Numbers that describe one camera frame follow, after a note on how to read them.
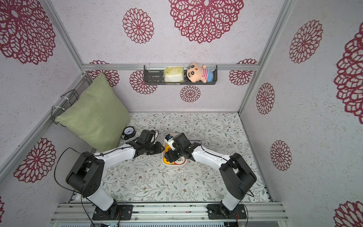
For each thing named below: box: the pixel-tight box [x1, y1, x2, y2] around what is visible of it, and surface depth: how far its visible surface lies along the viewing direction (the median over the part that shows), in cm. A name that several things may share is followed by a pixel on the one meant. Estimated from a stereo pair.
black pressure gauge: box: [123, 126, 136, 140], surface depth 108 cm
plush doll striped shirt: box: [186, 61, 214, 84], surface depth 88 cm
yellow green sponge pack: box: [163, 66, 184, 83], surface depth 92 cm
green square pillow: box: [54, 72, 131, 153], surface depth 82 cm
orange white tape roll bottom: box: [171, 157, 186, 166], surface depth 89 cm
